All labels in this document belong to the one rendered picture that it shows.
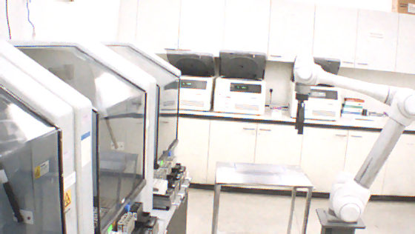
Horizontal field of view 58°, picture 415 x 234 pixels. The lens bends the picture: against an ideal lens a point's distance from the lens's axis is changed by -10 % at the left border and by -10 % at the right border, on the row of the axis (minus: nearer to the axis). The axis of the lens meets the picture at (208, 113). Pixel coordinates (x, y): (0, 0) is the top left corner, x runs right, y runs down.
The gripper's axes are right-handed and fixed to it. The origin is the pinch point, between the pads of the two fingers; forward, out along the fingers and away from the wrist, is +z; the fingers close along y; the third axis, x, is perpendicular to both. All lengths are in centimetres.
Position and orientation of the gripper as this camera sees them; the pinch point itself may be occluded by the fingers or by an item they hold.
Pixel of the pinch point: (299, 129)
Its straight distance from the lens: 225.6
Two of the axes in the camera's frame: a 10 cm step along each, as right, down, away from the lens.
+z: -0.6, 9.8, 1.6
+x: -9.9, -0.8, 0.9
